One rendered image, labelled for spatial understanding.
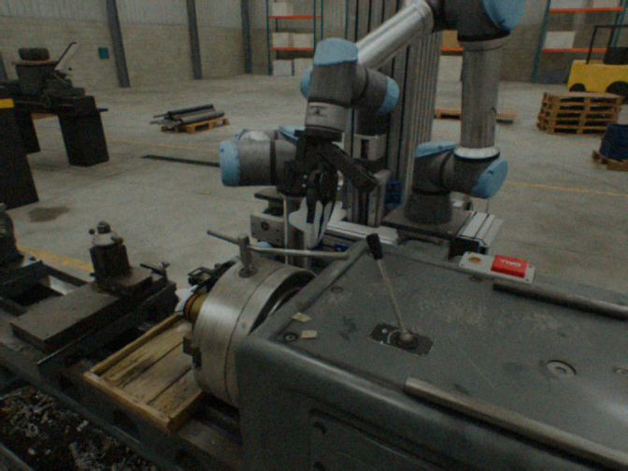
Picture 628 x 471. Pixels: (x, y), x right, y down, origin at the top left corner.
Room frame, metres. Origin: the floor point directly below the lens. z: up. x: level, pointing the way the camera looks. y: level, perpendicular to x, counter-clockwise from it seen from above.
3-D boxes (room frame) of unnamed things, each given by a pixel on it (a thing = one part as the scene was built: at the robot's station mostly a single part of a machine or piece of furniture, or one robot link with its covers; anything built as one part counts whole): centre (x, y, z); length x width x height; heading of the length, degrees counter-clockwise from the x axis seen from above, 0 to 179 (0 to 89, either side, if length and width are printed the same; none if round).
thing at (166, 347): (0.89, 0.36, 0.89); 0.36 x 0.30 x 0.04; 150
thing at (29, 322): (1.09, 0.65, 0.95); 0.43 x 0.17 x 0.05; 150
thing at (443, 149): (1.23, -0.36, 1.33); 0.13 x 0.12 x 0.14; 39
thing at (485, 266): (0.73, -0.36, 1.23); 0.13 x 0.08 x 0.05; 60
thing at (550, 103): (8.82, -5.34, 0.36); 1.26 x 0.86 x 0.73; 78
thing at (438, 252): (0.81, -0.23, 1.24); 0.09 x 0.08 x 0.03; 60
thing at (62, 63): (6.70, 4.16, 0.84); 2.28 x 0.91 x 1.67; 67
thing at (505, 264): (0.72, -0.38, 1.26); 0.06 x 0.06 x 0.02; 60
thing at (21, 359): (1.10, 0.70, 0.90); 0.47 x 0.30 x 0.06; 150
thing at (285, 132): (1.49, 0.07, 1.33); 0.13 x 0.12 x 0.14; 94
